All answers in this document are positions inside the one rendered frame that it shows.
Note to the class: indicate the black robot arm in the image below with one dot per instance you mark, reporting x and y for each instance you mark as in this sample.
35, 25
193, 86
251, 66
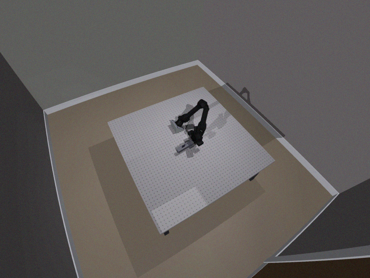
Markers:
200, 129

